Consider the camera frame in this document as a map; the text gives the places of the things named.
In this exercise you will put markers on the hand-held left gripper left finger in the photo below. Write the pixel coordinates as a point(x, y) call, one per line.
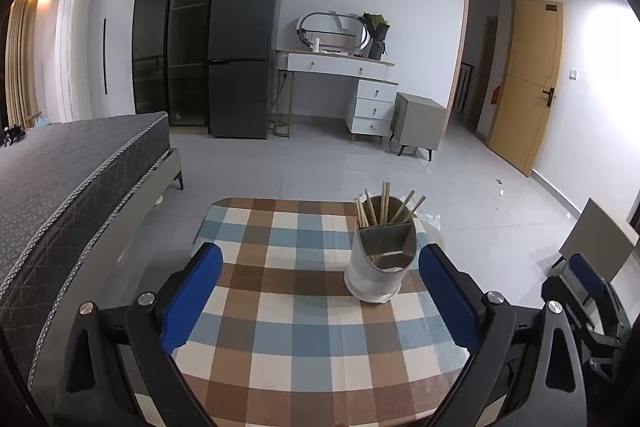
point(192, 297)

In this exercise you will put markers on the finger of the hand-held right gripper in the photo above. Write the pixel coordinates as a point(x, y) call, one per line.
point(585, 277)
point(600, 347)

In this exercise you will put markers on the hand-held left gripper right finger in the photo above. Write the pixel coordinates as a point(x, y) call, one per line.
point(450, 297)

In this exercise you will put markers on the white grey utensil holder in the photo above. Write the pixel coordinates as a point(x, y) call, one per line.
point(372, 277)

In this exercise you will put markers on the bundle of wooden chopsticks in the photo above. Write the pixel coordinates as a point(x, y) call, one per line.
point(385, 207)

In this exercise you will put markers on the clear plastic bag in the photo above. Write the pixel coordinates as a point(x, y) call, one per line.
point(430, 227)

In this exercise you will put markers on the grey bed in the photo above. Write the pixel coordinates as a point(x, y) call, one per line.
point(100, 267)

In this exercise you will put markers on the checked tablecloth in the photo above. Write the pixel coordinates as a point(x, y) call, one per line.
point(300, 307)

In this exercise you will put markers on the grey nightstand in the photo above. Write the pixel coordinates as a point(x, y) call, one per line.
point(417, 122)

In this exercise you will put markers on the wooden door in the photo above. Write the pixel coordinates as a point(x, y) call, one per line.
point(525, 97)

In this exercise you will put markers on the red fire extinguisher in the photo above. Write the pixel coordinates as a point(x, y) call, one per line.
point(495, 95)

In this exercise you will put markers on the dark stair railing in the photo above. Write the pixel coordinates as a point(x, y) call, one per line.
point(466, 87)

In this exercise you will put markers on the white vanity desk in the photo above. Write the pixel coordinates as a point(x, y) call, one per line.
point(372, 94)

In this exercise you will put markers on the light blue bag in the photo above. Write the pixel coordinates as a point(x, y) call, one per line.
point(41, 122)

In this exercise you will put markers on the small black device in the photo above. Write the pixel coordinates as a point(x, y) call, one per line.
point(12, 135)

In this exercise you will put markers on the dark grey refrigerator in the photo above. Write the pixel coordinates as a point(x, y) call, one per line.
point(245, 57)

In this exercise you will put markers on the dark glass cabinet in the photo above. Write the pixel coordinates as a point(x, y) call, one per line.
point(185, 32)

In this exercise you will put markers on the potted plant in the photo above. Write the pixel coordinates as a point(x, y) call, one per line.
point(376, 37)

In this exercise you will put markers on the white wardrobe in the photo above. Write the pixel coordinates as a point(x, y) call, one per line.
point(90, 32)

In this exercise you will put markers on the beige curtain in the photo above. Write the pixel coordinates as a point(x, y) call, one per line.
point(20, 67)

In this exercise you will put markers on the oval mirror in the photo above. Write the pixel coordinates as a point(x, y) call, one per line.
point(330, 32)

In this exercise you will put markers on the wooden door frame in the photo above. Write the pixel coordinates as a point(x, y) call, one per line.
point(463, 32)

